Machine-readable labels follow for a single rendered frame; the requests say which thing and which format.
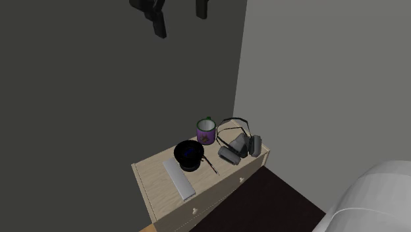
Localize light wood chest of drawers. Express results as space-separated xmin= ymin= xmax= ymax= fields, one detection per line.
xmin=130 ymin=119 xmax=271 ymax=232

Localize grey respirator mask, black straps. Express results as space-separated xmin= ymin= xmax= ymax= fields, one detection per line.
xmin=215 ymin=117 xmax=263 ymax=167

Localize black bowl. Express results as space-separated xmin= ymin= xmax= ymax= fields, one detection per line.
xmin=173 ymin=140 xmax=206 ymax=173

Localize flat grey remote control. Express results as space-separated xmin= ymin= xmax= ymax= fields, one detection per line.
xmin=161 ymin=157 xmax=197 ymax=202

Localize black pen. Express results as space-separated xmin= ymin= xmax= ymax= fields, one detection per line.
xmin=202 ymin=155 xmax=221 ymax=176

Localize purple mug with green rim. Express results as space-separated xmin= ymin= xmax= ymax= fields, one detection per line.
xmin=196 ymin=116 xmax=217 ymax=146

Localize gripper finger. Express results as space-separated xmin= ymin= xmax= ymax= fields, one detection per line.
xmin=196 ymin=0 xmax=210 ymax=20
xmin=128 ymin=0 xmax=168 ymax=40

